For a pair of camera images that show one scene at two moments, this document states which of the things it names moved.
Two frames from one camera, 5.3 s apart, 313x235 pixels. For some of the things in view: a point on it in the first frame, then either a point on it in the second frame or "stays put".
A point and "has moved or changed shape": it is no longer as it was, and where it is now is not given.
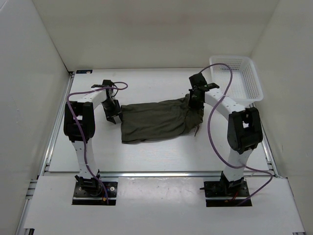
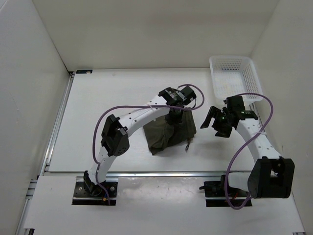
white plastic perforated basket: x=245 y=87 stays put
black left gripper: x=109 y=115 to x=174 y=120
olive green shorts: x=148 y=121 has moved or changed shape
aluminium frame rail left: x=32 y=183 stays put
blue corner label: x=85 y=71 stays put
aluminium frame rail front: x=161 y=174 stays put
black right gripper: x=191 y=104 to x=215 y=113
